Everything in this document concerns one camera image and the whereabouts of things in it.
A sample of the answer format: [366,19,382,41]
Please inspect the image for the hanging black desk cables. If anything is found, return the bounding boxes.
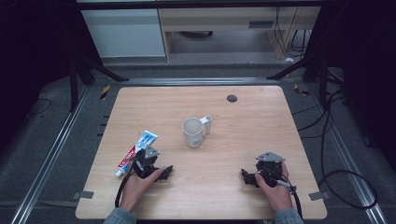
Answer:
[273,6,309,60]

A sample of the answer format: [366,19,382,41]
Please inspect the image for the white cup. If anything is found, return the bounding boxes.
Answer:
[181,115,214,148]

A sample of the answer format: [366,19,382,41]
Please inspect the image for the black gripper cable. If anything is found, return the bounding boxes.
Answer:
[114,158,139,209]
[270,175,304,219]

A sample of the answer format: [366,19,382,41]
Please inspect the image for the black looped floor cable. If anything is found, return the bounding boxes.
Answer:
[318,89,379,211]

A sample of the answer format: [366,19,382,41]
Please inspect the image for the person's right hand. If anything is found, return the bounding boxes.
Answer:
[254,161,294,214]

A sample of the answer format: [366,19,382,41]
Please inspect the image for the yellow black tape strip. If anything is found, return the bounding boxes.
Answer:
[292,82,311,97]
[99,84,112,101]

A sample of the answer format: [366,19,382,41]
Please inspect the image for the aluminium floor rail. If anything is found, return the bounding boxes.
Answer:
[306,83,390,224]
[9,84,92,224]
[119,77,282,87]

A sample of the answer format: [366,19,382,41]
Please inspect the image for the black curtain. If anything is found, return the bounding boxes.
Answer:
[306,0,396,172]
[0,0,104,150]

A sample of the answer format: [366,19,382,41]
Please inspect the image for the person's left hand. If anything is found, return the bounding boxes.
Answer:
[119,166,166,213]

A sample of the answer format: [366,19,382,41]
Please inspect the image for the black metal stand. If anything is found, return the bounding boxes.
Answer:
[266,50,331,110]
[68,54,131,113]

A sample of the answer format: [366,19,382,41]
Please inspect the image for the thin black floor cable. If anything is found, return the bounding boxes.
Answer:
[25,97,52,121]

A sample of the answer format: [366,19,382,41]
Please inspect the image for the white cabinet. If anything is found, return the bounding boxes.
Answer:
[80,7,166,59]

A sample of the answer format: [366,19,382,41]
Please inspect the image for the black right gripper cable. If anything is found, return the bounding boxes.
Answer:
[270,175,304,219]

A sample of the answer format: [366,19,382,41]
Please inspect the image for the toothpaste tube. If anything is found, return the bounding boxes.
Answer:
[115,130,159,178]

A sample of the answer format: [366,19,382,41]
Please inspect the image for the grey tape piece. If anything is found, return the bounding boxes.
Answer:
[308,190,332,202]
[72,189,95,201]

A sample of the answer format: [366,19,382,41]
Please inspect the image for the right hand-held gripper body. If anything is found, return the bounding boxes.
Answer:
[254,150,286,189]

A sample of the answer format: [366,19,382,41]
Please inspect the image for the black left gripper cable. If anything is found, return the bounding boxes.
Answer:
[114,158,139,209]

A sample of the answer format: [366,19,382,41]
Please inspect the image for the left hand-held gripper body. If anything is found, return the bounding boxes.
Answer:
[133,145,162,180]

